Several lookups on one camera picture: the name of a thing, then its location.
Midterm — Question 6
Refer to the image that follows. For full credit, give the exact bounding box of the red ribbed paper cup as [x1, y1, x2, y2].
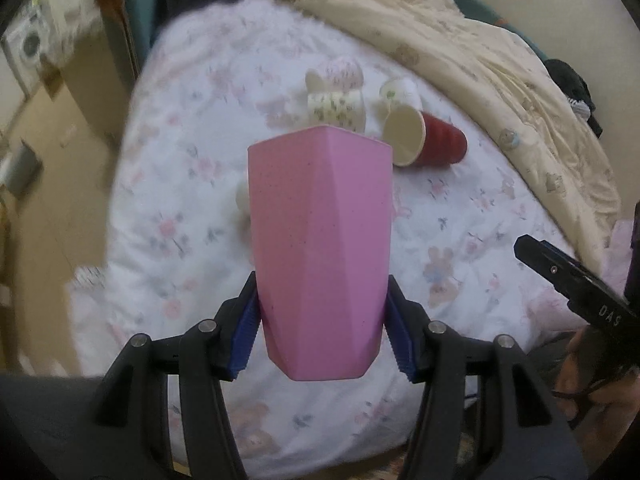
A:
[382, 105, 468, 168]

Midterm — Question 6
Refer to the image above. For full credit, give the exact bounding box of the white washing machine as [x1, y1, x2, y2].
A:
[1, 0, 60, 98]

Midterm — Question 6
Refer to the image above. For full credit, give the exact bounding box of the cream patterned paper cup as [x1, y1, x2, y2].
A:
[307, 90, 367, 133]

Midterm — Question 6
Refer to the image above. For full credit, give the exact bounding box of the grey trash bin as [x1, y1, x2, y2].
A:
[1, 141, 42, 198]

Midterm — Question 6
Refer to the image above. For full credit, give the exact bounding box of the white floral bed sheet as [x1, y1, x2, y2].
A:
[68, 0, 582, 479]

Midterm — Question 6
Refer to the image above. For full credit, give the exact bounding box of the black clothes pile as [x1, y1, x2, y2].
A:
[544, 58, 603, 138]

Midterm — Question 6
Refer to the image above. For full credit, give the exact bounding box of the cream bear print duvet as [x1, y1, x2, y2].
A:
[283, 0, 620, 272]

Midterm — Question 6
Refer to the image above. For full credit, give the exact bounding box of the pink patterned paper cup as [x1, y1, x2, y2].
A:
[305, 56, 363, 93]

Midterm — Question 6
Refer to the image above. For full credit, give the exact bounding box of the white paper cup green logo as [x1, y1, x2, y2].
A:
[380, 77, 422, 112]

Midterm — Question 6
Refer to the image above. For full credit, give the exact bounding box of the person's right hand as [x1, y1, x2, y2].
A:
[552, 326, 639, 429]

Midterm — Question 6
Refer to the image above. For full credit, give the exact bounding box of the pink faceted cup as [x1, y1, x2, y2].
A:
[248, 126, 393, 382]

